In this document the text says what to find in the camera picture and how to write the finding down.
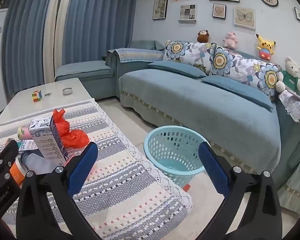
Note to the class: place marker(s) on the pink drink can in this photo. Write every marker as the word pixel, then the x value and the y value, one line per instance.
pixel 23 133

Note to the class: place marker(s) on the pale butterfly canvas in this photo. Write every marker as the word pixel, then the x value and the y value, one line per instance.
pixel 244 17

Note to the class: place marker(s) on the pale green covered seat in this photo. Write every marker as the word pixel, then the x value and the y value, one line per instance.
pixel 297 187

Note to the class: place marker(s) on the beige curtain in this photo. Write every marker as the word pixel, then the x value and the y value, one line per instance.
pixel 53 42

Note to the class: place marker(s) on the red plastic bag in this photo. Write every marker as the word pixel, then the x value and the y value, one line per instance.
pixel 72 137

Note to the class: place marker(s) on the green packet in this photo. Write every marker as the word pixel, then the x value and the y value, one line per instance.
pixel 27 145

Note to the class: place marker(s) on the pink pig plush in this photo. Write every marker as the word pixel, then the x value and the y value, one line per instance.
pixel 230 40

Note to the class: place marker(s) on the clear plastic bottle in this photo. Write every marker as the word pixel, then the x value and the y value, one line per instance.
pixel 37 162

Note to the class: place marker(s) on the plain blue cushion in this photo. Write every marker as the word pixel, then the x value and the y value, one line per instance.
pixel 177 68
pixel 237 90

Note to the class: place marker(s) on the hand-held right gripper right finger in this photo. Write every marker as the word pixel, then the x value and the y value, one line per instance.
pixel 212 167

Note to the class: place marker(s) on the brown monkey plush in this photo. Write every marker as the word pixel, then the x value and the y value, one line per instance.
pixel 203 37

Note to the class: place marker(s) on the white patchwork canvas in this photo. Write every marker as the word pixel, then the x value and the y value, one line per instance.
pixel 187 12

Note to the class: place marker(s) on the tall black flower frame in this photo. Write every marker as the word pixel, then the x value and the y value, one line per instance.
pixel 160 8

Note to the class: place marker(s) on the floral armrest cloth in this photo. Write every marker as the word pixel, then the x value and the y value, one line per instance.
pixel 293 105

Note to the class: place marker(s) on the small orange floor object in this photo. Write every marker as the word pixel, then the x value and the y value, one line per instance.
pixel 187 187

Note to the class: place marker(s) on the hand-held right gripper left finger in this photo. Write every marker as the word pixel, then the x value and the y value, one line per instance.
pixel 82 166

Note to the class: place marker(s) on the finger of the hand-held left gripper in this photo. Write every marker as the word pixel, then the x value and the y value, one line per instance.
pixel 5 155

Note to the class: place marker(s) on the round glass ashtray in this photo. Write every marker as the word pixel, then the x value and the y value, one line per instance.
pixel 67 91

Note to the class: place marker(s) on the teal corner sofa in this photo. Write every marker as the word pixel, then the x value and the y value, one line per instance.
pixel 190 105

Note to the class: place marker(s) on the striped blue sofa cover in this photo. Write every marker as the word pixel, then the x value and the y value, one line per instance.
pixel 140 55

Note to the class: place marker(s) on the white bear plush green shirt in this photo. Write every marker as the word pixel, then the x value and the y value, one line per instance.
pixel 290 77

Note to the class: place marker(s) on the white and blue carton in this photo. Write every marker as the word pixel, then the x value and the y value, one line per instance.
pixel 47 142

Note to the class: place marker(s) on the yellow mouse plush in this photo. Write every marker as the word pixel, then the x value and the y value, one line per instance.
pixel 265 46

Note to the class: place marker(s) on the striped woven tablecloth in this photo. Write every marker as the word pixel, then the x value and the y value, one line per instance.
pixel 130 180

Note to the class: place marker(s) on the black butterfly picture frame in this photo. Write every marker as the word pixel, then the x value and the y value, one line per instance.
pixel 219 11

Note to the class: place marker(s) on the light blue plastic basket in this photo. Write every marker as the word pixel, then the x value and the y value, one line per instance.
pixel 165 172

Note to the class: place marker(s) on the blue curtain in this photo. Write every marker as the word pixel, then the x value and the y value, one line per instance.
pixel 25 42
pixel 100 22

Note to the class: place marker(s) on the orange label bottle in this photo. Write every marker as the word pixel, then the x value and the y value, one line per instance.
pixel 17 172

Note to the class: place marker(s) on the floral print cushion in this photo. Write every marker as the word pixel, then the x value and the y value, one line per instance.
pixel 237 65
pixel 190 55
pixel 268 78

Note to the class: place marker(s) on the colourful puzzle cube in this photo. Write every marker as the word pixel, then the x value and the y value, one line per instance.
pixel 37 96

